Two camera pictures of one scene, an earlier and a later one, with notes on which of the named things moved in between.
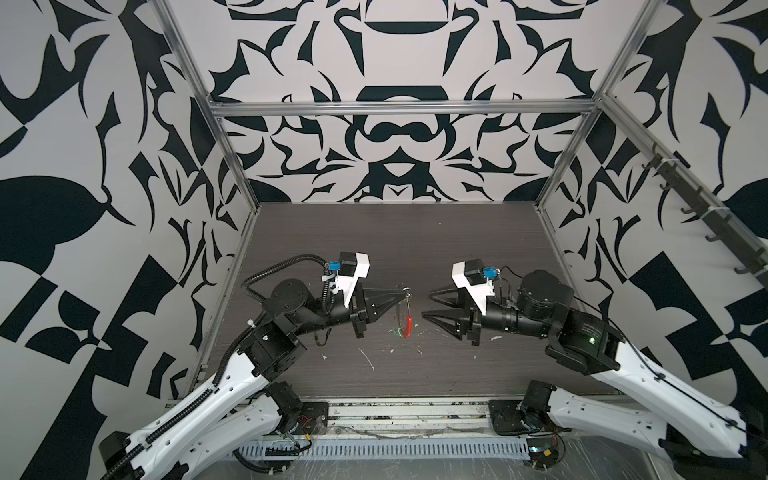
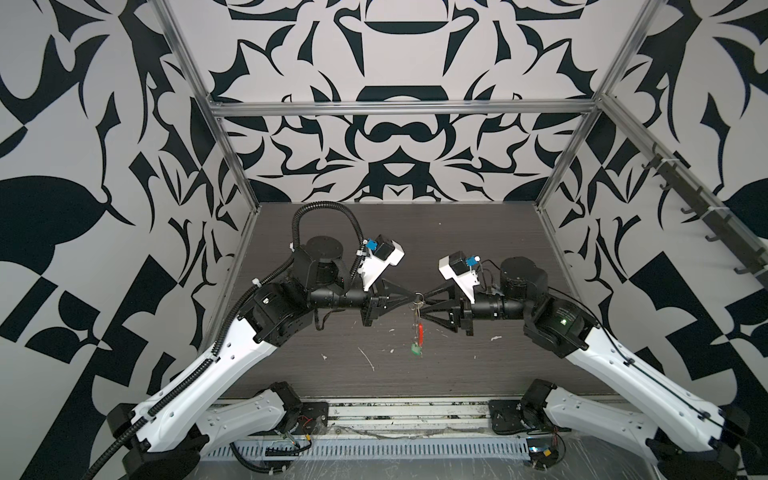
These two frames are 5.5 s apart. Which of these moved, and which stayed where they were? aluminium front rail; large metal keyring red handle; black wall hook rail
Moved: large metal keyring red handle
Stayed: aluminium front rail; black wall hook rail
